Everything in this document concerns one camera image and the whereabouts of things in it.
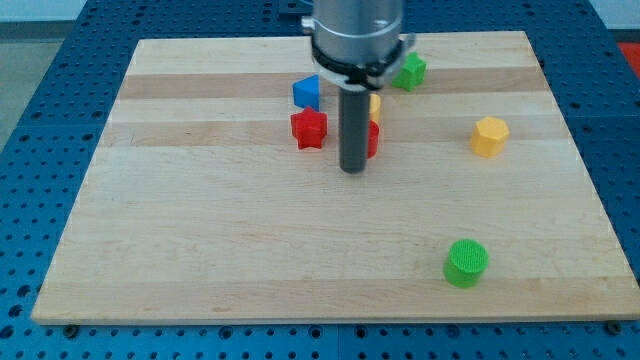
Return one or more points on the blue triangle block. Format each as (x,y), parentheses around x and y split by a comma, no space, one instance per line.
(306,92)

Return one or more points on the red block behind rod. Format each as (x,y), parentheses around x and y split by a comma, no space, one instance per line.
(373,139)

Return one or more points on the red star block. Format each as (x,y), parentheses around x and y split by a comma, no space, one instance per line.
(309,127)

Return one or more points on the green cylinder block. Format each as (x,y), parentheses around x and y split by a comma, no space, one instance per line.
(466,262)

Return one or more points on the yellow hexagon block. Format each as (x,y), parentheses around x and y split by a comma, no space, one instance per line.
(489,136)

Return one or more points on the yellow block behind rod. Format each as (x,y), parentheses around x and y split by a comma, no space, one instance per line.
(374,108)

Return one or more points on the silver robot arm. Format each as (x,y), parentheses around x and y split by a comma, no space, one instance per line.
(358,45)

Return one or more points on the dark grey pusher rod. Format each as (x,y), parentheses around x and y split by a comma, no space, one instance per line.
(353,130)

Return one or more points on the green star block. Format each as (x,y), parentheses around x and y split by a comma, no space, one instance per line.
(411,74)

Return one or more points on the wooden board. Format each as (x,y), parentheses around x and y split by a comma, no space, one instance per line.
(199,208)

